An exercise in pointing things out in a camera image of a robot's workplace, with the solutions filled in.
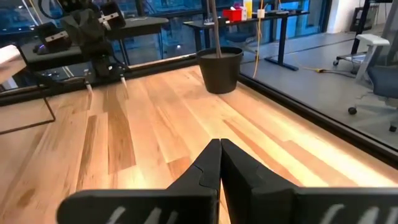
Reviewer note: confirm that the black window frame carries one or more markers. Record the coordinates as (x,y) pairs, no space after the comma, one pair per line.
(324,15)

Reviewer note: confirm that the black metal shelf leg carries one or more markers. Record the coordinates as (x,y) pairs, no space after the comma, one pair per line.
(49,105)

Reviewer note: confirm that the green indoor tree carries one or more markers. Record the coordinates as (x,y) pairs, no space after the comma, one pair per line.
(215,31)

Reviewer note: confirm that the black plant pot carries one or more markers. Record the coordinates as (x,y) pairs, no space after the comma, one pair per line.
(219,74)

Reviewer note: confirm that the red box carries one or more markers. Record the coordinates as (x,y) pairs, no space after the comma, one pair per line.
(231,15)

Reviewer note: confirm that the black office desk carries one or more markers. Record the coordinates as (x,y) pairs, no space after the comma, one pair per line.
(140,25)
(281,37)

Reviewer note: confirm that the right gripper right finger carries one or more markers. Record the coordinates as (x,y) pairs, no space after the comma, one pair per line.
(264,202)

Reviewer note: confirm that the grey office chair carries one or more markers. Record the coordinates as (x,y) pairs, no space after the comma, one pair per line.
(384,82)

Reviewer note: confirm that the yellow bottle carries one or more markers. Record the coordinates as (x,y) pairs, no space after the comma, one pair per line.
(247,7)

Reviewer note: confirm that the small white box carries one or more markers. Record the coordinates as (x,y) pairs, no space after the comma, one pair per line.
(261,13)

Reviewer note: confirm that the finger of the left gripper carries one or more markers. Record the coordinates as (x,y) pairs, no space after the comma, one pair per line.
(88,82)
(122,77)

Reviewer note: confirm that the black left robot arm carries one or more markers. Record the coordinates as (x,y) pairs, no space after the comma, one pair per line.
(82,28)

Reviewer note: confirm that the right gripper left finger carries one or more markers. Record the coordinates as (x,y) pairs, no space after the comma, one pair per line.
(192,199)

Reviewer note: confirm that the black stand pole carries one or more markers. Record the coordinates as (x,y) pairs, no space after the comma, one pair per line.
(360,31)

